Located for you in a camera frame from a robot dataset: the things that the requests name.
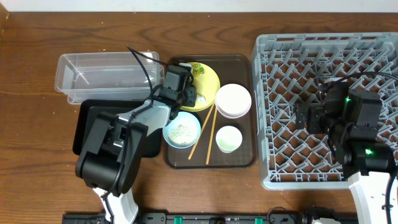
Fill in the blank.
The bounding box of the green orange snack wrapper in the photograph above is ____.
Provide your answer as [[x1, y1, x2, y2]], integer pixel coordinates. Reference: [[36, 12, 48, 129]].
[[191, 62, 205, 78]]

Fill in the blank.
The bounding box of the yellow plate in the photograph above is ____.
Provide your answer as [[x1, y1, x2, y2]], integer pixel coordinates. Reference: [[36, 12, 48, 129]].
[[181, 63, 220, 112]]

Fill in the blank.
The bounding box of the light blue bowl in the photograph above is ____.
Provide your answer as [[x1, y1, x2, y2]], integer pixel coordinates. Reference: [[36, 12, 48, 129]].
[[162, 111, 201, 149]]

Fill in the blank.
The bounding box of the white rice pile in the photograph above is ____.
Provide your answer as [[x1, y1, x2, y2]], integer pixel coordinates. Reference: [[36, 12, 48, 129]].
[[169, 124, 197, 147]]

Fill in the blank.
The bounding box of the pink bowl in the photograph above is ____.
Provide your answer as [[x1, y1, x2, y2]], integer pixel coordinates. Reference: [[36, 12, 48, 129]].
[[215, 83, 252, 119]]

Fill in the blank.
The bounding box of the white cup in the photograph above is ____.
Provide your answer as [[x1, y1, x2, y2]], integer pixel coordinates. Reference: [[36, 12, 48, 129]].
[[216, 126, 243, 154]]

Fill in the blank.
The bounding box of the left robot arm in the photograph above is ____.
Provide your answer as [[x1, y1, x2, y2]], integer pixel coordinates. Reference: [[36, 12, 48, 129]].
[[75, 63, 196, 223]]

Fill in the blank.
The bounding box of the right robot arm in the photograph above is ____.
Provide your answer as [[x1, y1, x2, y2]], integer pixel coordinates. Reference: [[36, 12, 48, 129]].
[[295, 82, 397, 223]]

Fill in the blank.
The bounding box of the grey dishwasher rack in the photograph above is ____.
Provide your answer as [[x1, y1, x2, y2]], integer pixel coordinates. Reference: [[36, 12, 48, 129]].
[[251, 32, 397, 190]]

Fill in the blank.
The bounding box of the black waste tray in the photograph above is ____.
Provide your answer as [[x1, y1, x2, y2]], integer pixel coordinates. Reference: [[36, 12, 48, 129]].
[[73, 100, 162, 158]]

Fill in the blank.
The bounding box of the left wooden chopstick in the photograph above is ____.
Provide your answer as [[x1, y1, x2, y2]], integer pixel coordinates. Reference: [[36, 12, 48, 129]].
[[188, 103, 215, 160]]

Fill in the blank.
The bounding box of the brown serving tray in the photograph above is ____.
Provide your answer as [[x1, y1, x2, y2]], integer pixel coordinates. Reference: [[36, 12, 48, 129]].
[[164, 54, 257, 169]]

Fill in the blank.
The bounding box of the clear plastic bin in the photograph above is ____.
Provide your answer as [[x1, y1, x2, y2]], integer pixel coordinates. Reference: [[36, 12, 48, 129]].
[[55, 52, 164, 105]]

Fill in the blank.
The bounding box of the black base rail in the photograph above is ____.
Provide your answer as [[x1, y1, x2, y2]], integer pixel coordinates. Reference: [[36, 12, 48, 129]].
[[61, 212, 358, 224]]

